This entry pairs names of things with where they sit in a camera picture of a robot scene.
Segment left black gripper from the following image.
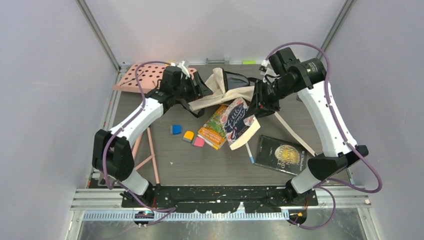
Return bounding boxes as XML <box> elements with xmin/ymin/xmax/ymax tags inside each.
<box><xmin>173</xmin><ymin>72</ymin><xmax>213</xmax><ymax>104</ymax></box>

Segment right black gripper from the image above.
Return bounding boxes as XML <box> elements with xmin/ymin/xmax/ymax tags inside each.
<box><xmin>245</xmin><ymin>77</ymin><xmax>293</xmax><ymax>121</ymax></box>

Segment cream canvas backpack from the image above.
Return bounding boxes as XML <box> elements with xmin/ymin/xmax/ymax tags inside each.
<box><xmin>188</xmin><ymin>68</ymin><xmax>254</xmax><ymax>112</ymax></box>

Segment Little Women floral book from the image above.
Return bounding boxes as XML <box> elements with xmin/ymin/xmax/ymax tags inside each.
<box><xmin>220</xmin><ymin>97</ymin><xmax>261</xmax><ymax>151</ymax></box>

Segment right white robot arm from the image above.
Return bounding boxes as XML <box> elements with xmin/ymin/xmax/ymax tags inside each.
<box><xmin>247</xmin><ymin>47</ymin><xmax>369</xmax><ymax>205</ymax></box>

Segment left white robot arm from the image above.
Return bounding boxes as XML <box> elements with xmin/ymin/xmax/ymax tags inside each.
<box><xmin>91</xmin><ymin>61</ymin><xmax>213</xmax><ymax>207</ymax></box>

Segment pink perforated stand board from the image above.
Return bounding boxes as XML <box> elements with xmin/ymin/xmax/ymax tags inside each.
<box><xmin>112</xmin><ymin>63</ymin><xmax>199</xmax><ymax>94</ymax></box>

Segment blue eraser block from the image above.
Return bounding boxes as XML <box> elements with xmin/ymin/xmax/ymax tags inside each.
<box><xmin>170</xmin><ymin>124</ymin><xmax>183</xmax><ymax>135</ymax></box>

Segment orange eraser block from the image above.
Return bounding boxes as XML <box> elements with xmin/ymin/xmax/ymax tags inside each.
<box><xmin>182</xmin><ymin>130</ymin><xmax>195</xmax><ymax>143</ymax></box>

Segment green tape tag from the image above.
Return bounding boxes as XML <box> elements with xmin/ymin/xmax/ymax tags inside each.
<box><xmin>242</xmin><ymin>60</ymin><xmax>257</xmax><ymax>65</ymax></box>

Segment orange paperback book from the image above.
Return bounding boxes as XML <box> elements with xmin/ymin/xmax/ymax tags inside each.
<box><xmin>197</xmin><ymin>105</ymin><xmax>228</xmax><ymax>148</ymax></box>

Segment pink eraser block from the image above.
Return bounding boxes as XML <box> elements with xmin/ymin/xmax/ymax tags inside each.
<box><xmin>191</xmin><ymin>136</ymin><xmax>205</xmax><ymax>148</ymax></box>

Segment yellow capped white marker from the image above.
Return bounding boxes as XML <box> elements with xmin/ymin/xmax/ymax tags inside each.
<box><xmin>204</xmin><ymin>140</ymin><xmax>220</xmax><ymax>150</ymax></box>

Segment pink tripod stand legs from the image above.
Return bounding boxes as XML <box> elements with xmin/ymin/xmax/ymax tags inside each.
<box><xmin>131</xmin><ymin>127</ymin><xmax>160</xmax><ymax>183</ymax></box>

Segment black moon cover book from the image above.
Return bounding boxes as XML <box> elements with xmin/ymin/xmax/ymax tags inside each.
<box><xmin>254</xmin><ymin>134</ymin><xmax>307</xmax><ymax>176</ymax></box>

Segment blue capped white marker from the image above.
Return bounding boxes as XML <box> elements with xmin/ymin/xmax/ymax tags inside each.
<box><xmin>245</xmin><ymin>143</ymin><xmax>255</xmax><ymax>164</ymax></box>

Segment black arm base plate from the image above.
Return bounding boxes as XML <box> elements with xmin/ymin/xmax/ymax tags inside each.
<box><xmin>121</xmin><ymin>185</ymin><xmax>318</xmax><ymax>214</ymax></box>

